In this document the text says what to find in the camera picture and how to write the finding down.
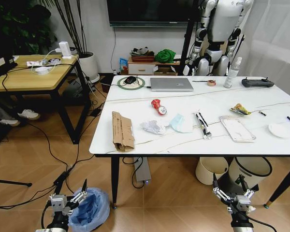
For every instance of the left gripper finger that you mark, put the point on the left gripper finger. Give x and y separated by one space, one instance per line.
52 197
80 195

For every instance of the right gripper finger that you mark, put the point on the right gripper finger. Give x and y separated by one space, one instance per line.
220 193
249 194

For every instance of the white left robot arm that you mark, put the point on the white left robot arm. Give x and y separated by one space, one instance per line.
55 228

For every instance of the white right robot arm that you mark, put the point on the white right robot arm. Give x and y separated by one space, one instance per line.
242 227

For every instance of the white bin with black rim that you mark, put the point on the white bin with black rim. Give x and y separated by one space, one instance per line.
251 174

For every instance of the trash bin with blue bag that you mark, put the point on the trash bin with blue bag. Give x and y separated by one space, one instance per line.
94 212

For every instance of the cream waste bin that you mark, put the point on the cream waste bin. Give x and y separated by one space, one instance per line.
209 171

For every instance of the black table leg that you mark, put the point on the black table leg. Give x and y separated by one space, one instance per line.
282 186
114 181

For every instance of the black tripod leg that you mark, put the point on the black tripod leg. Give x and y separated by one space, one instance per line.
12 182

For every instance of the clear flat plastic packaging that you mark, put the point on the clear flat plastic packaging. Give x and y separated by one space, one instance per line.
236 129

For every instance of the grey power strip box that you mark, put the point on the grey power strip box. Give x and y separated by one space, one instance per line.
143 171

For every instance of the clear blister pack with black insert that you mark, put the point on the clear blister pack with black insert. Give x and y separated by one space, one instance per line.
203 125

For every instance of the white round lid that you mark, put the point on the white round lid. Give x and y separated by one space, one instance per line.
279 130

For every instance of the brown cardboard piece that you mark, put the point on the brown cardboard piece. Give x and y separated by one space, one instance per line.
122 131

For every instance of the blue face mask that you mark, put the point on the blue face mask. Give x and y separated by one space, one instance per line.
182 123

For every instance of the small black clip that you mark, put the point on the small black clip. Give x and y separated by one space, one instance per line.
262 113

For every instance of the yellow snack wrapper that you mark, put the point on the yellow snack wrapper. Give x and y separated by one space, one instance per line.
240 109

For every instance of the person's white shoe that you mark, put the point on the person's white shoe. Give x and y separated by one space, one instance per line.
9 122
29 114

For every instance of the crumpled white paper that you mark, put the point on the crumpled white paper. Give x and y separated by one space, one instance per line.
153 126

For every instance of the crushed red can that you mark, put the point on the crushed red can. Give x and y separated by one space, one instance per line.
158 106

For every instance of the brown tape roll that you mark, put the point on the brown tape roll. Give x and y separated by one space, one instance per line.
211 82

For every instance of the dark grey remote controller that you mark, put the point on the dark grey remote controller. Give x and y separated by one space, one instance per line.
257 82

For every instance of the wooden side table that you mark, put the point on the wooden side table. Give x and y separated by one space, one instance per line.
31 81

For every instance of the clear plastic water bottle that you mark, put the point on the clear plastic water bottle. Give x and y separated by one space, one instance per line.
230 75

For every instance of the silver laptop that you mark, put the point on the silver laptop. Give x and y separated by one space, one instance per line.
171 84

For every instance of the black computer mouse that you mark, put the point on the black computer mouse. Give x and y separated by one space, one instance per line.
129 80

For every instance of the white round puck device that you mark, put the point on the white round puck device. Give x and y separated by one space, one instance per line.
41 70

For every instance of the round green mouse pad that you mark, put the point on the round green mouse pad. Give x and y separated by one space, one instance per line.
141 83

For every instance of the white plant pot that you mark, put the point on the white plant pot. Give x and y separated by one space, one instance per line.
89 65

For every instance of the open cardboard box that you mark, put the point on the open cardboard box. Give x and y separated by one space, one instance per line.
165 71

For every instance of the white power strip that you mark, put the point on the white power strip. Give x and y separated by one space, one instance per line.
38 63

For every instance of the blue snack packet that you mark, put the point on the blue snack packet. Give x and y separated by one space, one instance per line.
123 64

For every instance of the low wooden drawer cabinet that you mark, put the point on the low wooden drawer cabinet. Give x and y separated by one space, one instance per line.
141 68

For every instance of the black computer case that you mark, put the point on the black computer case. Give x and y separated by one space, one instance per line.
0 64

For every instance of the white upright charger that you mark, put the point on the white upright charger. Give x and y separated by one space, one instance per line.
64 50

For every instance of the green cloth bundle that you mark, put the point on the green cloth bundle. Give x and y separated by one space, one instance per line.
164 56

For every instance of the brown tray with items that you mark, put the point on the brown tray with items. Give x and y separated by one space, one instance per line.
142 55

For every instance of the black stand pole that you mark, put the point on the black stand pole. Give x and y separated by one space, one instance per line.
187 41

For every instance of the white humanoid robot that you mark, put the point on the white humanoid robot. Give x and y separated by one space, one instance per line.
216 36

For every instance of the white sheer curtain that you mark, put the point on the white sheer curtain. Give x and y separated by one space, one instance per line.
273 31

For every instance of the tall thin-stemmed plant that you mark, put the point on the tall thin-stemmed plant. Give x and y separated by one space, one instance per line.
73 26

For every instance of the large leafy green plant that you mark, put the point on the large leafy green plant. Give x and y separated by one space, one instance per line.
21 26

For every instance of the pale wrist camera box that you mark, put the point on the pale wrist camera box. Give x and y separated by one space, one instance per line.
243 203
58 202

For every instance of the black wall television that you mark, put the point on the black wall television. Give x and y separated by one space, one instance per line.
149 12

